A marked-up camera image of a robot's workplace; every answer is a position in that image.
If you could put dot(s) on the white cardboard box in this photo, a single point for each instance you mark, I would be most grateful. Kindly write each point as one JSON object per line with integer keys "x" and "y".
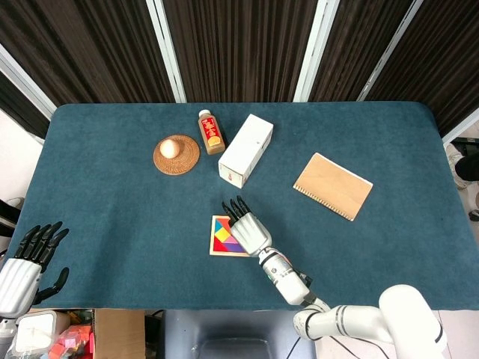
{"x": 246, "y": 151}

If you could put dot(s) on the box of colourful blocks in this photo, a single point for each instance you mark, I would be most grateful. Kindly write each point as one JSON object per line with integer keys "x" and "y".
{"x": 71, "y": 342}

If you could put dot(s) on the beige egg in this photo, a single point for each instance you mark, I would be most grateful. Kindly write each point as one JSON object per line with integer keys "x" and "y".
{"x": 170, "y": 148}

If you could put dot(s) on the brown spiral notebook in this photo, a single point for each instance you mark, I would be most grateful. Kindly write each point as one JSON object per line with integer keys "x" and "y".
{"x": 333, "y": 185}

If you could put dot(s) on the wooden tangram puzzle tray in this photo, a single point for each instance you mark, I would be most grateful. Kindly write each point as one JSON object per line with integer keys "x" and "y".
{"x": 222, "y": 239}

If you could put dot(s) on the white plastic container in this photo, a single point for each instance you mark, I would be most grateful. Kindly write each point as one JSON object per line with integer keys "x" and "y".
{"x": 35, "y": 333}

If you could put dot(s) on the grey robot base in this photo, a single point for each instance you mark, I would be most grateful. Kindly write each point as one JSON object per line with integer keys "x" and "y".
{"x": 235, "y": 334}

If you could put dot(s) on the round woven rattan coaster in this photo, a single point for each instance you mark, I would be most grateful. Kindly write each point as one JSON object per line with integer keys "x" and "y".
{"x": 179, "y": 161}

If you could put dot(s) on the white shoe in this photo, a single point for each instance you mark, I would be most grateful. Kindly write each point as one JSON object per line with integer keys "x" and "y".
{"x": 454, "y": 164}

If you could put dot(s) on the brown cardboard box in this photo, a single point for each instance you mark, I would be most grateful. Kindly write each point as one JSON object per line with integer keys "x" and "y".
{"x": 119, "y": 334}

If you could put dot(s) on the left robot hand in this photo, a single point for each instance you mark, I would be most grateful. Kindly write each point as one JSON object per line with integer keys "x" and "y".
{"x": 18, "y": 276}

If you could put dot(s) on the blue table cloth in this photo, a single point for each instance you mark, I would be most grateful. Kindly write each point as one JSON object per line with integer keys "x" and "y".
{"x": 149, "y": 232}

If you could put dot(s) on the white frame post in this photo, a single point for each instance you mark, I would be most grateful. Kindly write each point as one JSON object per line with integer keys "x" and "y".
{"x": 166, "y": 48}
{"x": 462, "y": 129}
{"x": 314, "y": 48}
{"x": 385, "y": 48}
{"x": 24, "y": 86}

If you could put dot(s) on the brown drink bottle red label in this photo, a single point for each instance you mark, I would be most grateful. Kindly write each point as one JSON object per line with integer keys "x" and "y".
{"x": 212, "y": 134}

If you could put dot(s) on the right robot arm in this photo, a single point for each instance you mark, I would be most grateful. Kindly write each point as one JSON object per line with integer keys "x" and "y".
{"x": 337, "y": 299}

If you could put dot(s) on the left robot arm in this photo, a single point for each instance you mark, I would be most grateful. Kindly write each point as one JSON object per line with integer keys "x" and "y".
{"x": 5, "y": 333}

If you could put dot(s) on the dark brown curtain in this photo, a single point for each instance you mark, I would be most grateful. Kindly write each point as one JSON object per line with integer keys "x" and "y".
{"x": 239, "y": 48}

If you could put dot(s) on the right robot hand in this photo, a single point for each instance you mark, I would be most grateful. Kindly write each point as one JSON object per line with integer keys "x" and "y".
{"x": 249, "y": 233}

